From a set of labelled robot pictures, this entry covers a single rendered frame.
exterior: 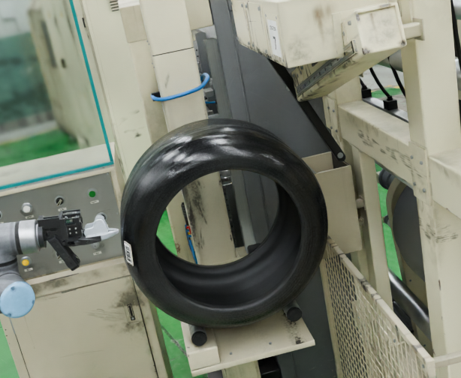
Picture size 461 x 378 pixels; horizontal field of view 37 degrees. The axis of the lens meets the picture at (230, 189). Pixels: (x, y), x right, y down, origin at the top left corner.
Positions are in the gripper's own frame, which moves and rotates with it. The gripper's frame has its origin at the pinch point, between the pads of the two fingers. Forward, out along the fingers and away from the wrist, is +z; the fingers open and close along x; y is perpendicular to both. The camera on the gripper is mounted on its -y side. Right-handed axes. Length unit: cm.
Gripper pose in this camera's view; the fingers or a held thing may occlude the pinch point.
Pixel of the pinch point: (114, 233)
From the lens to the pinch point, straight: 192.1
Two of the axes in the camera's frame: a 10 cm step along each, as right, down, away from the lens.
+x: -1.6, -2.9, 9.4
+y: -0.7, -9.5, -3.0
